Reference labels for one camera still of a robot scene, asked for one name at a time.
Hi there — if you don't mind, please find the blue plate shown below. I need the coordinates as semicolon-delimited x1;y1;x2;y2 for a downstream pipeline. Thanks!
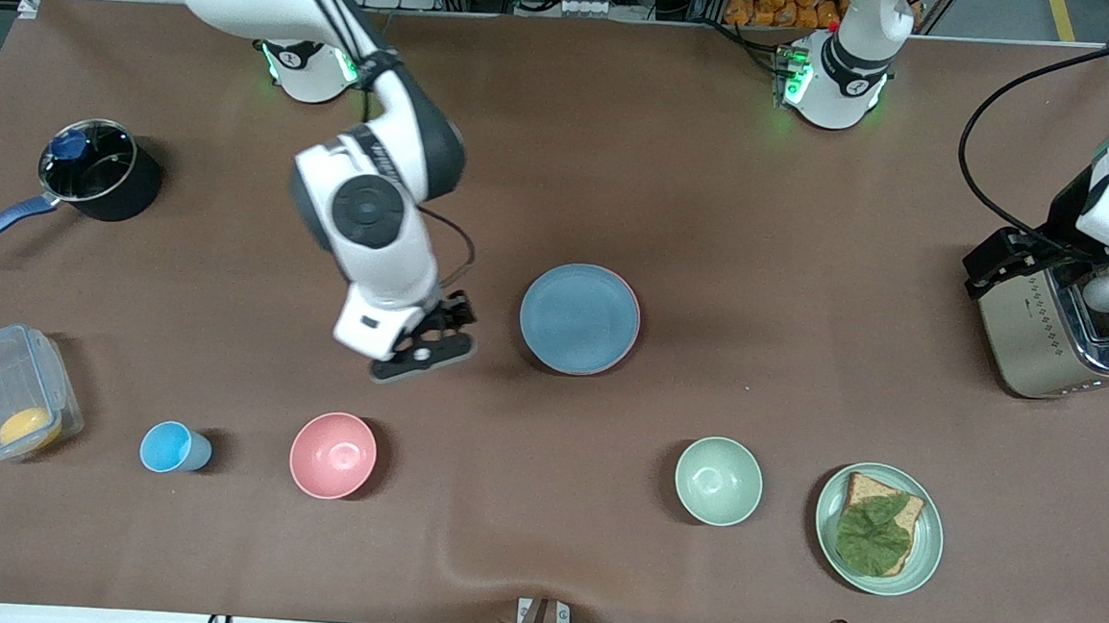
516;261;640;379

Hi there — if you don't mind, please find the pink plate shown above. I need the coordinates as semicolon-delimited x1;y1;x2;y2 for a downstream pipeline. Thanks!
600;267;646;367

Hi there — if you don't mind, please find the green lettuce leaf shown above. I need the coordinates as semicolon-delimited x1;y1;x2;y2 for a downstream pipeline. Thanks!
833;490;916;579

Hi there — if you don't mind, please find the round orange food piece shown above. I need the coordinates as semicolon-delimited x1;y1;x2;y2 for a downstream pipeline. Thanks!
0;405;64;456

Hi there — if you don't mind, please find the orange snack bag pile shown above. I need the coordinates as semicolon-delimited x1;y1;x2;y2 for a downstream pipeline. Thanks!
723;0;846;34

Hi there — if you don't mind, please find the brown table cover mat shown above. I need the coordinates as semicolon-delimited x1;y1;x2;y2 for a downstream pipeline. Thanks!
0;0;1109;623

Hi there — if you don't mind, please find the green bowl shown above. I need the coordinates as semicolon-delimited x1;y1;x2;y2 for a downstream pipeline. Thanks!
673;435;766;529

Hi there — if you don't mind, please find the blue cup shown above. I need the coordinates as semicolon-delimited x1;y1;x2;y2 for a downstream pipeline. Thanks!
138;419;214;476

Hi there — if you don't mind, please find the black saucepan blue handle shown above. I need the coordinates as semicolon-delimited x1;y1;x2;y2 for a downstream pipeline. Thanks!
0;113;165;273

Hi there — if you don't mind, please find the pink bowl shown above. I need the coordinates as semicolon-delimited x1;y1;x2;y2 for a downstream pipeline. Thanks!
287;410;381;504

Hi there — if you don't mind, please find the glass pot lid blue knob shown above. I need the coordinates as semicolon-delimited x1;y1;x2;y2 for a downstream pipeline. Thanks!
37;116;139;209

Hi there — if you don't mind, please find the green plate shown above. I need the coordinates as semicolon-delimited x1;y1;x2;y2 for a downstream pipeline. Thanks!
810;460;949;600

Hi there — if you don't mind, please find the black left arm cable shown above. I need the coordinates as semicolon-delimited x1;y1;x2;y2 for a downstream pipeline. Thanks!
951;24;1109;262

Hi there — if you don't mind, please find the brown bread slice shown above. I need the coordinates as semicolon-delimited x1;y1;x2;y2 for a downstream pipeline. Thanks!
837;471;928;580

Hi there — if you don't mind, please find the beige chrome toaster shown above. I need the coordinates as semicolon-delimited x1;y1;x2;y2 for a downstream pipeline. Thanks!
972;249;1109;404

